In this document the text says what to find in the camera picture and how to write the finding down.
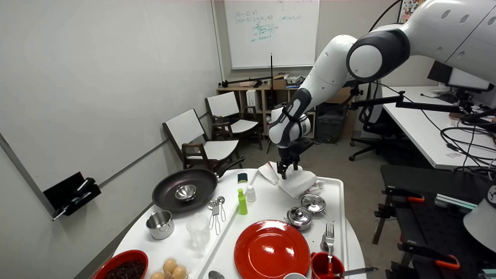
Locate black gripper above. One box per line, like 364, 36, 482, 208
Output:
278, 140, 313, 180

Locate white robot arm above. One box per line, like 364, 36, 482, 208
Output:
268, 0, 496, 177

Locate small steel bowl in pan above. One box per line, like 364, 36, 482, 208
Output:
175, 185, 197, 202

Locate dark frying pan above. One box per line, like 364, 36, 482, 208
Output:
152, 169, 217, 213

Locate small steel lidded pot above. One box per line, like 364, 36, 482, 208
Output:
301, 194, 326, 214

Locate white salt shaker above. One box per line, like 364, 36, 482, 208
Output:
245, 185, 258, 203

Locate green bottle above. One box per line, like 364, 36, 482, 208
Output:
237, 189, 248, 216

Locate metal fork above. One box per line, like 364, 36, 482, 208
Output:
321, 223, 335, 254

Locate metal whisk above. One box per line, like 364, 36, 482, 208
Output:
209, 196, 227, 234

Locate red plate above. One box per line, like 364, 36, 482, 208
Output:
234, 220, 310, 279

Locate folding chair far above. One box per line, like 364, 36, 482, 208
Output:
206, 92, 262, 143

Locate folding chair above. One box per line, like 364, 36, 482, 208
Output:
206, 92, 262, 143
163, 109, 244, 172

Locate red mug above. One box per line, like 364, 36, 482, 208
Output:
310, 251, 344, 279

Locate folding chair near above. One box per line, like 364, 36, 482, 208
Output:
163, 109, 244, 172

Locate clear plastic cup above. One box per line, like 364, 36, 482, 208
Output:
186, 220, 211, 250

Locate whiteboard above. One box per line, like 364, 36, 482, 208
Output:
225, 0, 320, 70

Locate steel cup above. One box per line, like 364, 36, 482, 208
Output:
146, 211, 175, 240

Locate bread rolls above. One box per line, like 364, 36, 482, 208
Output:
151, 259, 188, 279

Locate white desk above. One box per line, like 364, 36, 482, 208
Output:
383, 104, 496, 169

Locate red bowl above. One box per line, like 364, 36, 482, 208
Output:
92, 250, 149, 279

